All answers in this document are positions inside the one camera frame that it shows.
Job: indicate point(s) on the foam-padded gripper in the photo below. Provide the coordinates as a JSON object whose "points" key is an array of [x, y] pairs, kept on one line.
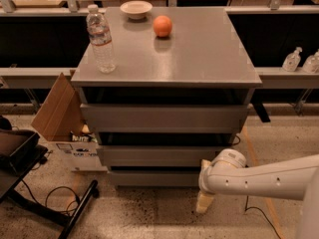
{"points": [[202, 180]]}

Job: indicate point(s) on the grey bottom drawer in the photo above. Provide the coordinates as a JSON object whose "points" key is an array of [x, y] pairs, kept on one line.
{"points": [[154, 178]]}

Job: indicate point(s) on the grey drawer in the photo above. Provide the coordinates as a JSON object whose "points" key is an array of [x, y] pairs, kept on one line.
{"points": [[154, 178], [186, 156], [164, 119]]}

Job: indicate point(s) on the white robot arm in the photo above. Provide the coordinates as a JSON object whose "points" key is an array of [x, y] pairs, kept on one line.
{"points": [[295, 179]]}

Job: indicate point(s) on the grey drawer cabinet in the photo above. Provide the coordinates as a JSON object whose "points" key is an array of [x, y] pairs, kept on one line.
{"points": [[201, 63]]}

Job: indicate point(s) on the grey middle drawer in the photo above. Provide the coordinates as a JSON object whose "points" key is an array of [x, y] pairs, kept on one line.
{"points": [[186, 156]]}

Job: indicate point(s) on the grey top drawer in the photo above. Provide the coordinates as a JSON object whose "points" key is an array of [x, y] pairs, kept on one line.
{"points": [[164, 119]]}

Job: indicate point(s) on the white printed box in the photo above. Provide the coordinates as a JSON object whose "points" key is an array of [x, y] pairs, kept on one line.
{"points": [[79, 155]]}

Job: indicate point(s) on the clear sanitizer bottle right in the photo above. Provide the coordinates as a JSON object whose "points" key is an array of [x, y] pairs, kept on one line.
{"points": [[311, 65]]}

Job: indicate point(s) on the orange fruit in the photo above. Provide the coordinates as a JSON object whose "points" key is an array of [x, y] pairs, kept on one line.
{"points": [[162, 26]]}

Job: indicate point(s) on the brown cardboard box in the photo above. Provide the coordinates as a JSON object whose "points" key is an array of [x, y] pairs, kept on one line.
{"points": [[59, 116]]}

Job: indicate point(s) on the white ceramic bowl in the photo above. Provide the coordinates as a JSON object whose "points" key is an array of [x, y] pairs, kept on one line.
{"points": [[136, 10]]}

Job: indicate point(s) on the clear plastic water bottle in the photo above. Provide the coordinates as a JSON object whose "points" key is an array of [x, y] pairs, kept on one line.
{"points": [[101, 39]]}

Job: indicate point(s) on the grey metal shelf rail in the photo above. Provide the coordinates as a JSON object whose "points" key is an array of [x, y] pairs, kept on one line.
{"points": [[272, 78]]}

